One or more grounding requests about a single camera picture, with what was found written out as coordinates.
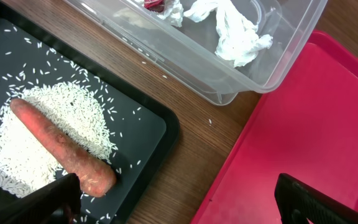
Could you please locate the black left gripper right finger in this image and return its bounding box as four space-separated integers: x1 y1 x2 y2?
274 173 358 224

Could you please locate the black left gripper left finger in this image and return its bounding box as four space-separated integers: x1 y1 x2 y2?
0 174 81 224

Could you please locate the white napkin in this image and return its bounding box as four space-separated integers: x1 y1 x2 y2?
135 0 273 68

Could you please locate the red snack wrapper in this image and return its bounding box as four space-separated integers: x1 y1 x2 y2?
144 0 165 12

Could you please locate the black food waste tray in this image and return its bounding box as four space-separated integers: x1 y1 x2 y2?
0 1 180 223

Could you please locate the white rice pile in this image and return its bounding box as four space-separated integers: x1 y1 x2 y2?
0 26 142 223

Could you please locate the red plastic tray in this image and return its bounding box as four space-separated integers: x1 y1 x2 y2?
193 31 358 223

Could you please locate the clear plastic bin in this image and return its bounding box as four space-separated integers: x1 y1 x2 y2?
68 0 326 105

